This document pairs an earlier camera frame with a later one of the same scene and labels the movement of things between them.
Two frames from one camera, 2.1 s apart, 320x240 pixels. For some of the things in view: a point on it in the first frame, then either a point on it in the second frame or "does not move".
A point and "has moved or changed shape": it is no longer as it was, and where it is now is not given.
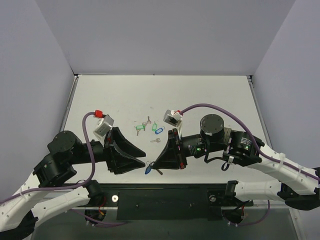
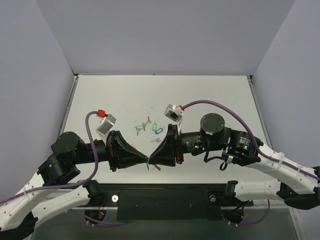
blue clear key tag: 158,130 does not move
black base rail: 167,201 does not move
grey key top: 148,121 does not move
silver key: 158,170 has moved or changed shape
